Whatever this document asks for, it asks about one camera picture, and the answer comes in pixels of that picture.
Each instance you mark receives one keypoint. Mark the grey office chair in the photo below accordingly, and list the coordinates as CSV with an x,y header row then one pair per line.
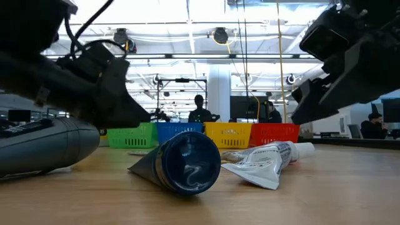
x,y
353,131

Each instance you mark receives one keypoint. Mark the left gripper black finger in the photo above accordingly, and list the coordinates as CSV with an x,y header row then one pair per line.
x,y
118,106

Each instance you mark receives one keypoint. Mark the person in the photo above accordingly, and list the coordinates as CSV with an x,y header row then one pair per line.
x,y
373,128
199,114
274,114

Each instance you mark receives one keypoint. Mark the background black robot arm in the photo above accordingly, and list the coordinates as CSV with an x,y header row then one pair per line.
x,y
161,116

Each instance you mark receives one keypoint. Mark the red plastic basket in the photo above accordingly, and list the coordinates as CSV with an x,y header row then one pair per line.
x,y
272,132

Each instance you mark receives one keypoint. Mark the white pillar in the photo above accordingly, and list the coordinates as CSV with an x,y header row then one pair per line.
x,y
218,87

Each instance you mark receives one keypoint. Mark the crumpled clear plastic wrapper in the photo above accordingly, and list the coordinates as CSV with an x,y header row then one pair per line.
x,y
231,157

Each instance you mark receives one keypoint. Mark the yellow plastic basket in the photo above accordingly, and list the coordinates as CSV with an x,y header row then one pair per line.
x,y
228,134

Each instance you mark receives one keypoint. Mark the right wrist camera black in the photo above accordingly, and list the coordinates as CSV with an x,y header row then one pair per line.
x,y
325,34

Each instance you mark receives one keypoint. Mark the large dark grey bottle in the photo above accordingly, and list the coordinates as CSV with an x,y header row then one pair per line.
x,y
43,147

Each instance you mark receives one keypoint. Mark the white toothpaste tube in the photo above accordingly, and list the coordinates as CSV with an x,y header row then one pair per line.
x,y
265,162

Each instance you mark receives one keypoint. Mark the dark desk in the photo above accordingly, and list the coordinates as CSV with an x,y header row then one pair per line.
x,y
343,142

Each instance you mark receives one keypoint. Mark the dark blue tube blue cap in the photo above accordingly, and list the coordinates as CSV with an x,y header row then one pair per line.
x,y
187,162

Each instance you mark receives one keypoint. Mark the blue plastic basket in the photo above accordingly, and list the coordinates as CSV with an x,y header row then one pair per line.
x,y
178,128

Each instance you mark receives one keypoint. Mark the clear plastic packet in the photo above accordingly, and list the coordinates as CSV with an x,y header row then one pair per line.
x,y
139,152

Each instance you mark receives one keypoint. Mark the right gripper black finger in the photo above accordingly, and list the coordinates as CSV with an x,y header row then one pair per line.
x,y
307,103

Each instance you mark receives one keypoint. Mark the green plastic basket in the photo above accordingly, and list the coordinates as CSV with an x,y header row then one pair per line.
x,y
131,136

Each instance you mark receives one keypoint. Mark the round black ceiling device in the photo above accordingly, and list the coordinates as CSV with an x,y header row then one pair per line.
x,y
221,35

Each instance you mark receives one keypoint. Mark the small black monitor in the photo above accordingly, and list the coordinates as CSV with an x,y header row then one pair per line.
x,y
19,115

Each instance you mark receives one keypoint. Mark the large black monitor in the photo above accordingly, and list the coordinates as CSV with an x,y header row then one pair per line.
x,y
243,107

